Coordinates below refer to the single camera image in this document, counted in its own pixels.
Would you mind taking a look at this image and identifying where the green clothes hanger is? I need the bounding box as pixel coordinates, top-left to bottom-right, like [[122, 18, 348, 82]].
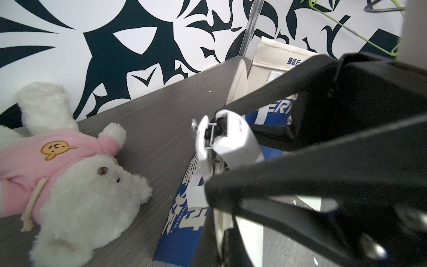
[[299, 1, 407, 59]]

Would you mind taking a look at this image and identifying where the blue white paper bag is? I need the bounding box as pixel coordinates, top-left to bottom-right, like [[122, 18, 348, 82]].
[[227, 37, 317, 103], [153, 95, 298, 267]]

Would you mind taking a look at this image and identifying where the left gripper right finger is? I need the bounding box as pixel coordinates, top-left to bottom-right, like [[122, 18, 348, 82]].
[[206, 115, 427, 267]]

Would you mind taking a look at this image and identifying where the white plush bunny pink shirt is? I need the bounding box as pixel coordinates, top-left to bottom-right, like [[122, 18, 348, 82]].
[[1, 82, 152, 267]]

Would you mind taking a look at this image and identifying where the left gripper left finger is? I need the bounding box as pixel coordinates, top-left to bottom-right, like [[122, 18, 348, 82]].
[[215, 53, 427, 154]]

